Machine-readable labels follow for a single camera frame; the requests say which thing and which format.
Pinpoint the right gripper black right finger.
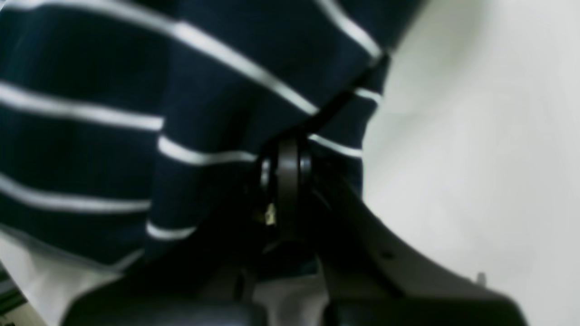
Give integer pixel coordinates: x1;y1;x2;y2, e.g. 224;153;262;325
277;136;526;326

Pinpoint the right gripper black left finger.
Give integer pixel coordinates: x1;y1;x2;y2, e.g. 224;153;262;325
63;140;290;326

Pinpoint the navy white striped T-shirt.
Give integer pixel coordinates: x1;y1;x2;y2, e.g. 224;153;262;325
0;0;422;272

